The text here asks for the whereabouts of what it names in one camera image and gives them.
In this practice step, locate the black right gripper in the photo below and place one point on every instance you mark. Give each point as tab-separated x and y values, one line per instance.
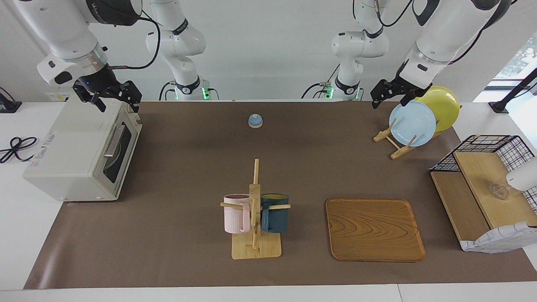
102	82

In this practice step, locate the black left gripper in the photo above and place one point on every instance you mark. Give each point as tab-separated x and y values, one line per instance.
405	84

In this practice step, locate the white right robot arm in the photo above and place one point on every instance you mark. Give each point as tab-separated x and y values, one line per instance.
63	33

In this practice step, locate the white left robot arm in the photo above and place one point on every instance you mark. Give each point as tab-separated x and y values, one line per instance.
444	33

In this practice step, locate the white toaster oven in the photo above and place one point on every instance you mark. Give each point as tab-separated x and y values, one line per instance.
67	159

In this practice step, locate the light blue plate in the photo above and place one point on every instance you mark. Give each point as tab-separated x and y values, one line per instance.
413	121

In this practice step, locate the wooden plate rack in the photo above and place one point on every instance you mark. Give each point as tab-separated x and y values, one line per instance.
398	151

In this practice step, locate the yellow plate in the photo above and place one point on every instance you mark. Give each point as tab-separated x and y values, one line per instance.
444	107

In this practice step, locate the brown table mat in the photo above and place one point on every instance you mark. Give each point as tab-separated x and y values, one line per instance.
188	167

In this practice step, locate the black stand pole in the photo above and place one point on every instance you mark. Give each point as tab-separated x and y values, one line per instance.
514	90

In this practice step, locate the brown wooden tray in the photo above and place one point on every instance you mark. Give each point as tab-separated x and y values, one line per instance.
373	230

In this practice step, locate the window with green foliage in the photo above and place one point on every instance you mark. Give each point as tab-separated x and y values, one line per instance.
518	58

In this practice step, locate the small blue call bell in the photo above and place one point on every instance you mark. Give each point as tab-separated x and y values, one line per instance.
255	121

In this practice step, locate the clear glass cup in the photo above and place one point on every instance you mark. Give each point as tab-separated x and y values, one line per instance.
500	191

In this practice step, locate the white rounded device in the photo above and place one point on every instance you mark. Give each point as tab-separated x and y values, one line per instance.
524	176

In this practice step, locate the pink mug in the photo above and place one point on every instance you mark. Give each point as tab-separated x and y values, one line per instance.
235	216

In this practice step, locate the dark teal mug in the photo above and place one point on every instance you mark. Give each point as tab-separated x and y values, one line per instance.
275	218

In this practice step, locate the white checked cloth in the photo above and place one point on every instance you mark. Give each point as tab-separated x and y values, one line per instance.
499	239

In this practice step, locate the wooden mug rack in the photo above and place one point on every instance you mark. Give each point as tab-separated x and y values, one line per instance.
255	247

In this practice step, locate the white wall socket box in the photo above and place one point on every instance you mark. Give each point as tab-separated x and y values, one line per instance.
56	97

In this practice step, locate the black clamp mount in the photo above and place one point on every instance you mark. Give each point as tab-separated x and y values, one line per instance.
8	105

